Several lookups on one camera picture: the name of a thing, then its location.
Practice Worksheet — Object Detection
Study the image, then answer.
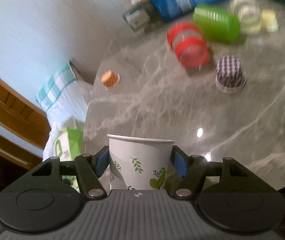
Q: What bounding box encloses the white paper cup leaf print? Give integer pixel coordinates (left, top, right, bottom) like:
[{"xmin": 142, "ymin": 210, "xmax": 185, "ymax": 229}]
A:
[{"xmin": 107, "ymin": 134, "xmax": 174, "ymax": 190}]

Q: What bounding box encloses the green plastic cup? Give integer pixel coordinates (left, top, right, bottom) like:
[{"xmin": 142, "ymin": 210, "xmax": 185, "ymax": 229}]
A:
[{"xmin": 192, "ymin": 4, "xmax": 241, "ymax": 43}]

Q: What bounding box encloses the green white paper bag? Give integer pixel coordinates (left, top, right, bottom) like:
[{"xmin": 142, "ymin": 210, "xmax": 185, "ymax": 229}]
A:
[{"xmin": 54, "ymin": 128, "xmax": 83, "ymax": 161}]

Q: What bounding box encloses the teal plaid cloth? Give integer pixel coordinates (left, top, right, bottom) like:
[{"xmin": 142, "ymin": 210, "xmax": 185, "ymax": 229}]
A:
[{"xmin": 36, "ymin": 61, "xmax": 93, "ymax": 160}]

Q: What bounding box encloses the orange dotted cupcake liner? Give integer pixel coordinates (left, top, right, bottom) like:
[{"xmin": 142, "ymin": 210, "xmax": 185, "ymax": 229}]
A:
[{"xmin": 101, "ymin": 70, "xmax": 120, "ymax": 90}]

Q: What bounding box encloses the wooden furniture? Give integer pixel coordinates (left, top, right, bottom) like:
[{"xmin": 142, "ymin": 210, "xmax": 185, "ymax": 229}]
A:
[{"xmin": 0, "ymin": 78, "xmax": 50, "ymax": 170}]

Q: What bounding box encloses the purple dotted cupcake liner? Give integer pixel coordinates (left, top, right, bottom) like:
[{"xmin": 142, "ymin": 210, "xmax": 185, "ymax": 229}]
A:
[{"xmin": 215, "ymin": 55, "xmax": 247, "ymax": 94}]

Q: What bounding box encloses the red banded glass jar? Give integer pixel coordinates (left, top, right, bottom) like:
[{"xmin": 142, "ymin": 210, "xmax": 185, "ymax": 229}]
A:
[{"xmin": 167, "ymin": 22, "xmax": 210, "ymax": 69}]

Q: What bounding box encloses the small green white box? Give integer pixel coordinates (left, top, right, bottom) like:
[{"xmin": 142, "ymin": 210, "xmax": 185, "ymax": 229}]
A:
[{"xmin": 123, "ymin": 7, "xmax": 152, "ymax": 31}]

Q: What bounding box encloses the pale yellow cupcake liner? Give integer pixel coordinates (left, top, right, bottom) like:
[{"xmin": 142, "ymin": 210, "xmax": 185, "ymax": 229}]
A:
[{"xmin": 261, "ymin": 9, "xmax": 279, "ymax": 33}]

